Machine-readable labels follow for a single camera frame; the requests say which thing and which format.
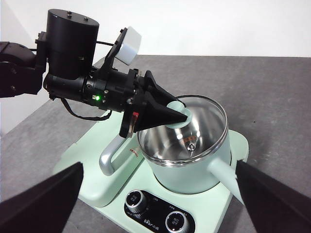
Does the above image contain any silver control knob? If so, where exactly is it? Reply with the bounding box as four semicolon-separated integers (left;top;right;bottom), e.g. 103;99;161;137
165;210;188;233
124;190;149;215

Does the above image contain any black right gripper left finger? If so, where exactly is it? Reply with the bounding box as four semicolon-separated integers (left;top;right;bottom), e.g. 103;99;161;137
0;162;85;233

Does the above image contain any glass lid with green knob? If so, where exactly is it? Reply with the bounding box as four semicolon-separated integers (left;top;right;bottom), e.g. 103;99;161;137
137;94;229;164

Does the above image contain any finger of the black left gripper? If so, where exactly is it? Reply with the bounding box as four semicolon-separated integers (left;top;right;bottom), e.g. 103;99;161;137
134;94;190;132
144;70;178;105

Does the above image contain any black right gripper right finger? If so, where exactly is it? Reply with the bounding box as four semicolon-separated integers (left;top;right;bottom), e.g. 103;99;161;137
235;159;311;233

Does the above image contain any mint green cooker base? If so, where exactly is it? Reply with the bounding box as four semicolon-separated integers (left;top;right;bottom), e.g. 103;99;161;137
52;106;250;233

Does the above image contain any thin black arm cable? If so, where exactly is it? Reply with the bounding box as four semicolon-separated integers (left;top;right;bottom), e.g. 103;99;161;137
59;97;113;121

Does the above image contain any mint green steamer pot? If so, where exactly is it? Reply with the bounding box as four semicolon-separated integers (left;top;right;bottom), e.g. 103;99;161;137
137;116;244;206

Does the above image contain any pale grey camera box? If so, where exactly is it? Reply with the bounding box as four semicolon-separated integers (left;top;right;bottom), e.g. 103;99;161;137
115;26;142;66

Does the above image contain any green griddle cover, silver handle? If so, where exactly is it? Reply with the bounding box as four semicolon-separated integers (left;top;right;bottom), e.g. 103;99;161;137
52;109;146;202

